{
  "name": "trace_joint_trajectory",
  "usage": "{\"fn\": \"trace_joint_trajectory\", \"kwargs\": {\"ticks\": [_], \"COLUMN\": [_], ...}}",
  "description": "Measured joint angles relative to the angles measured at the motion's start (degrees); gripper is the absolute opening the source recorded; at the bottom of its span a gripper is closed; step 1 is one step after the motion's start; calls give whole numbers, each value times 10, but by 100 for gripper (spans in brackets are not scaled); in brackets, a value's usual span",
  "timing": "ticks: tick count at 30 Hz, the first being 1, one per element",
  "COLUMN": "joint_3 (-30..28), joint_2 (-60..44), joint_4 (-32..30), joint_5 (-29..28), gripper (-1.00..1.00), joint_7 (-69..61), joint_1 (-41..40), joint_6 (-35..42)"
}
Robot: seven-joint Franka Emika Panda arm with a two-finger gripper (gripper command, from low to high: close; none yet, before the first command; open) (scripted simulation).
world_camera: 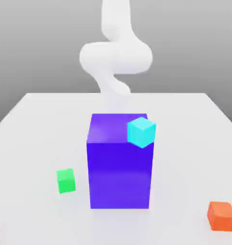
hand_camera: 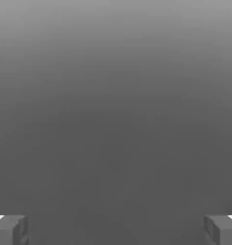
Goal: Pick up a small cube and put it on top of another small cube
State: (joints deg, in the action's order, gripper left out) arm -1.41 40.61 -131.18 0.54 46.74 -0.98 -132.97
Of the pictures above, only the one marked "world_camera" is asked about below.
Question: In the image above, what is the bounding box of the small cyan cube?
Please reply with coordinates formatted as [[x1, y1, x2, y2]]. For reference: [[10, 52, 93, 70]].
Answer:
[[127, 116, 157, 149]]

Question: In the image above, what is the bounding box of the small orange cube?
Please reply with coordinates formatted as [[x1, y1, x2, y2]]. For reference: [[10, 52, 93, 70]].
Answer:
[[207, 201, 232, 232]]

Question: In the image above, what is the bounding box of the small green cube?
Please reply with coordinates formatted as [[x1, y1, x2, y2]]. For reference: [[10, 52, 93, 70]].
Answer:
[[56, 168, 77, 194]]

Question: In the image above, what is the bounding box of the large purple box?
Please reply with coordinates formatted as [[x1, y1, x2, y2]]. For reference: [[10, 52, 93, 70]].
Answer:
[[86, 113, 154, 210]]

